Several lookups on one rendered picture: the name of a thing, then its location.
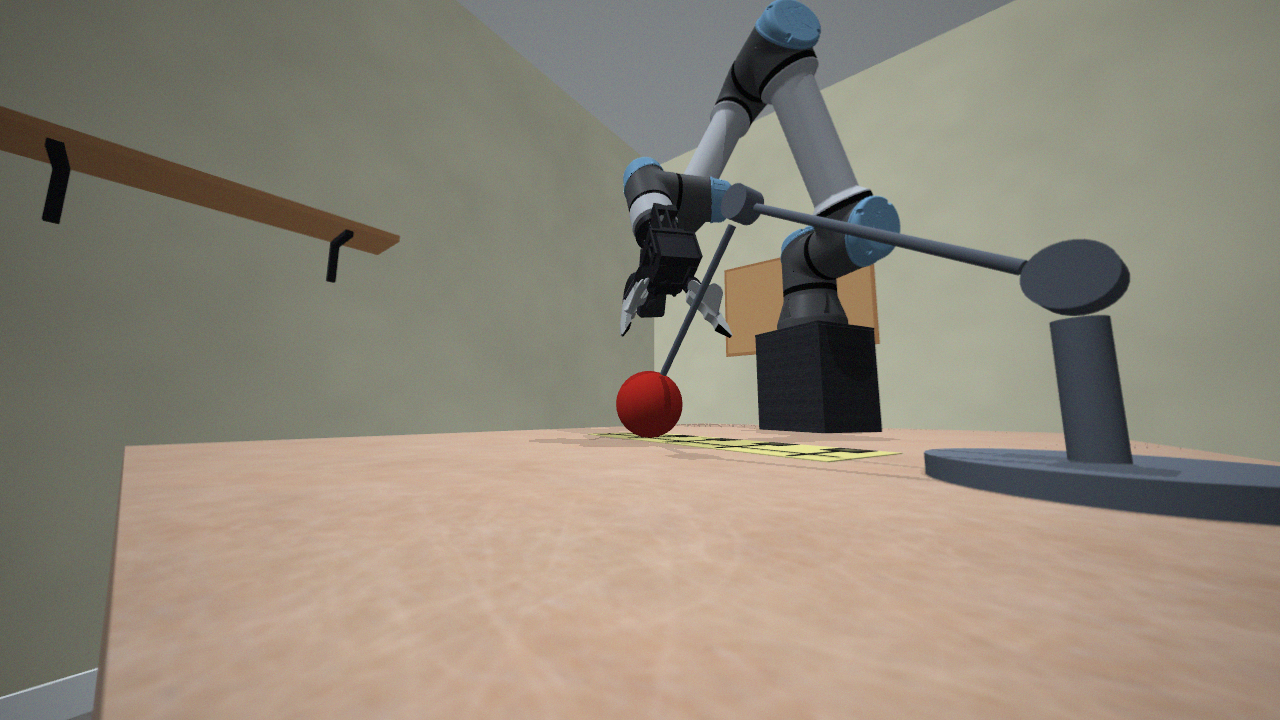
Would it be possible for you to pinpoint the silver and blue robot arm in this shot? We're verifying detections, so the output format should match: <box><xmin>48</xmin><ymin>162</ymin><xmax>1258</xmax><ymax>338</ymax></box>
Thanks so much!
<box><xmin>623</xmin><ymin>0</ymin><xmax>900</xmax><ymax>331</ymax></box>

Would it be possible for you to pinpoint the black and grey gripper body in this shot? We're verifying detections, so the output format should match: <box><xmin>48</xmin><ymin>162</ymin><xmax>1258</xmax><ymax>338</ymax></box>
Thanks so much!
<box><xmin>635</xmin><ymin>202</ymin><xmax>703</xmax><ymax>297</ymax></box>

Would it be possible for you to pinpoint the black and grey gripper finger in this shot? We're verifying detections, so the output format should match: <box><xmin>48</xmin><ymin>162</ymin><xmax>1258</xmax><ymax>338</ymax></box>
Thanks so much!
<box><xmin>678</xmin><ymin>277</ymin><xmax>732</xmax><ymax>338</ymax></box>
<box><xmin>620</xmin><ymin>269</ymin><xmax>655</xmax><ymax>336</ymax></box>

